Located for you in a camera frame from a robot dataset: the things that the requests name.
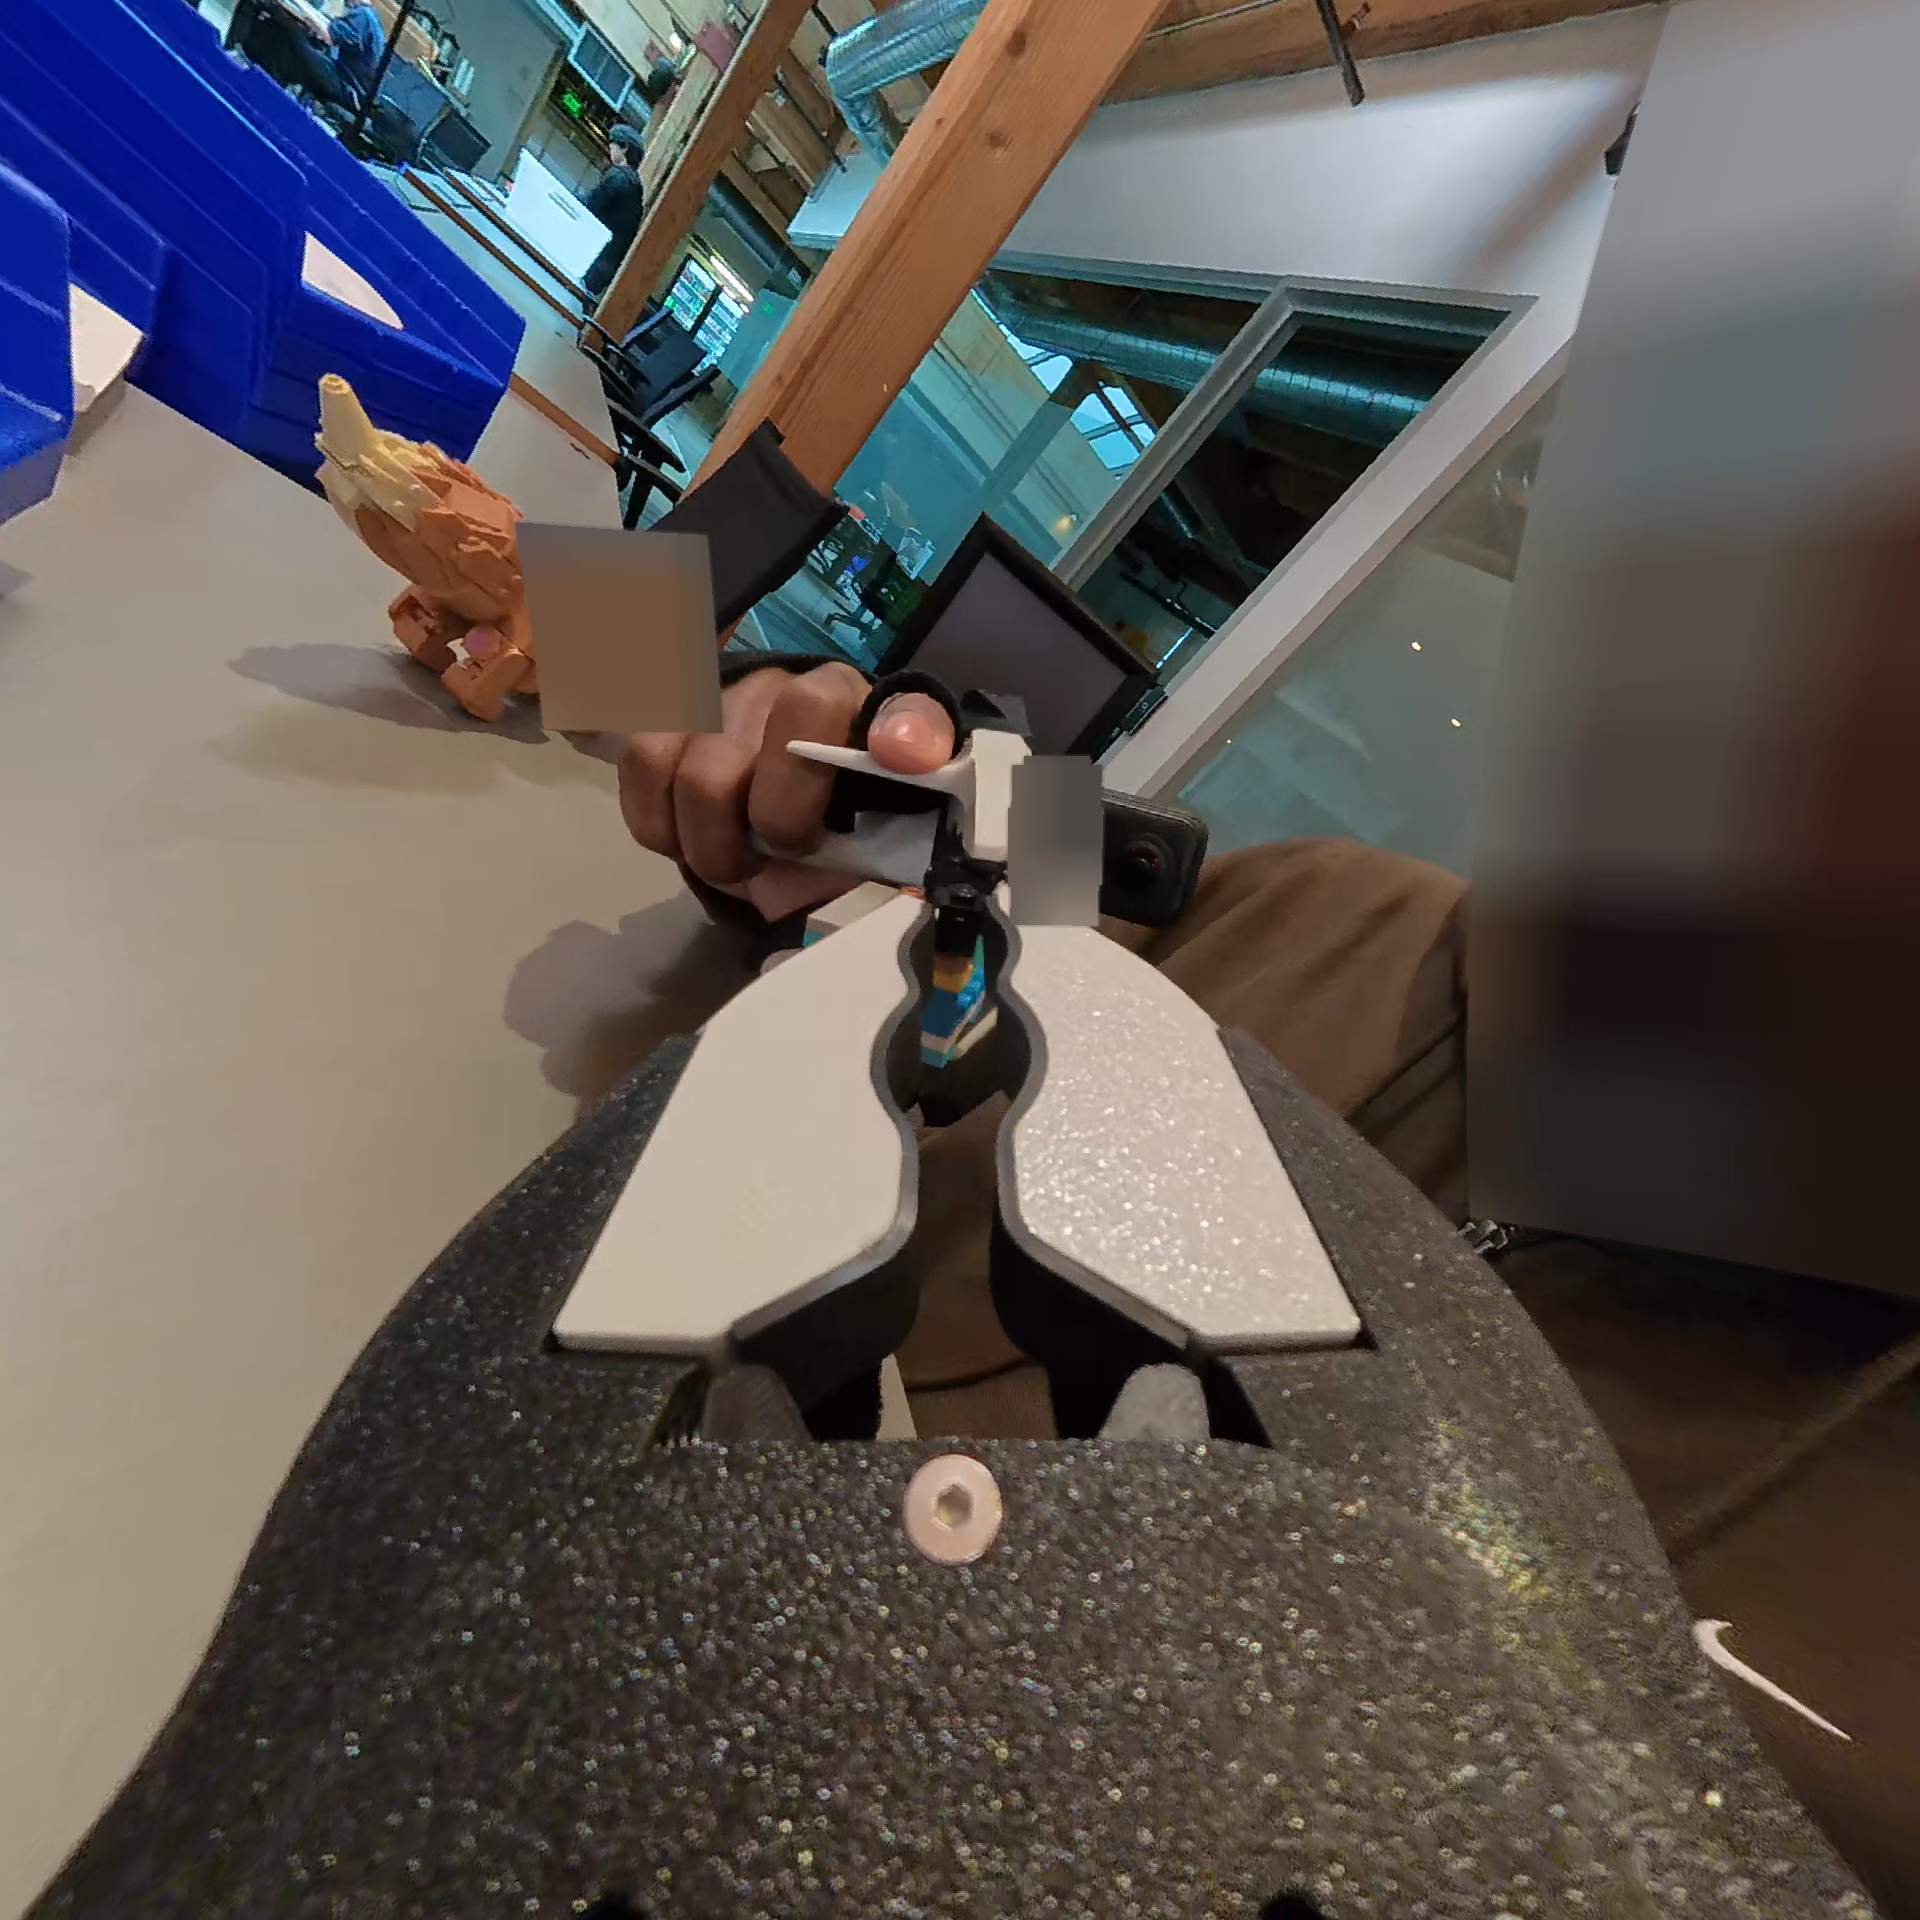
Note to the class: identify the dark garment with white logo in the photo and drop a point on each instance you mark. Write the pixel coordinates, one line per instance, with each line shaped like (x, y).
(1800, 1802)

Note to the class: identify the spiral metal duct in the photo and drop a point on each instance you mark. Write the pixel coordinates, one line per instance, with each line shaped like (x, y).
(916, 37)
(1320, 394)

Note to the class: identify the multicoloured toy brick block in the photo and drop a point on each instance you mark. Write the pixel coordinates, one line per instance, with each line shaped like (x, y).
(950, 1014)

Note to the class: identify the black office chair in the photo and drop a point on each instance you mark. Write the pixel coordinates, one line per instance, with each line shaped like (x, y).
(659, 359)

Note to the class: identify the wooden post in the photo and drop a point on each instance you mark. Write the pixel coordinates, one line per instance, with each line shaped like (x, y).
(932, 226)
(707, 152)

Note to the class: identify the small black teal brick piece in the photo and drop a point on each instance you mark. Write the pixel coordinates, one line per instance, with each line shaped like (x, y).
(954, 932)

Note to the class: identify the blue plastic bin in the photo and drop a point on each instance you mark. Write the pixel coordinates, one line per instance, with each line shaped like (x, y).
(226, 226)
(30, 377)

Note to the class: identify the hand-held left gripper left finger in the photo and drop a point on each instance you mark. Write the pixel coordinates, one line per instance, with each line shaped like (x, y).
(747, 1170)

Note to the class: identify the person's right hand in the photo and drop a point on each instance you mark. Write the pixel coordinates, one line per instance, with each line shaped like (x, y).
(707, 781)

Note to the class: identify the white cabinet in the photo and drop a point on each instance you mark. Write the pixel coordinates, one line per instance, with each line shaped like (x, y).
(561, 218)

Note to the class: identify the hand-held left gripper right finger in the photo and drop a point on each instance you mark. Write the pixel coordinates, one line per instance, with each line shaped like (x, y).
(1171, 1155)

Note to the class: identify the orange toy brick animal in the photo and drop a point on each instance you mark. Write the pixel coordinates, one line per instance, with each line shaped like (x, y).
(452, 540)

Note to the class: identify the glass partition frame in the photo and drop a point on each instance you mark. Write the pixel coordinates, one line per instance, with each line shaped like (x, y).
(1349, 291)

